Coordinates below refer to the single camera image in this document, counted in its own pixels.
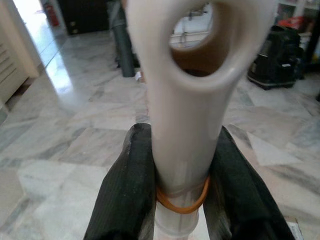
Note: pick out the brown round basket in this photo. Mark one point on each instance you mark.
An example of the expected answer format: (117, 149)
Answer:
(197, 60)

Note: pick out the black table leg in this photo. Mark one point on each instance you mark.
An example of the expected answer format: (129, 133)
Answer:
(313, 45)

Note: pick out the white louvred door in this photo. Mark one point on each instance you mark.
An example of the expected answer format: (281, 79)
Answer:
(10, 75)

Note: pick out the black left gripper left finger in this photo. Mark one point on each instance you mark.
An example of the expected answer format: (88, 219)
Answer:
(127, 190)

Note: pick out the small white paper scrap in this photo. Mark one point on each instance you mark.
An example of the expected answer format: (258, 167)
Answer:
(139, 76)

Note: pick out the red fire extinguisher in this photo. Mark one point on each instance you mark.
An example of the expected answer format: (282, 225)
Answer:
(53, 15)

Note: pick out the white shelf cabinet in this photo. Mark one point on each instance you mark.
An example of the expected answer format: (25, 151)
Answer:
(297, 8)

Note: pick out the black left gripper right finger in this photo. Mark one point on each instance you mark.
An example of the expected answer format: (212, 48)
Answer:
(235, 195)

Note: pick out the orange rubber band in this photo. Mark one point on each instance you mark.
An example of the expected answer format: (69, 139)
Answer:
(180, 209)

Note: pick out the dark grey upright tube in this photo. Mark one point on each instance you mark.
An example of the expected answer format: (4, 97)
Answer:
(123, 50)

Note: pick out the red bag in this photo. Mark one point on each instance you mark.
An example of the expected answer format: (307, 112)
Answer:
(292, 23)

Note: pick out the dark brown cabinet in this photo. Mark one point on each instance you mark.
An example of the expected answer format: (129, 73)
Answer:
(85, 15)

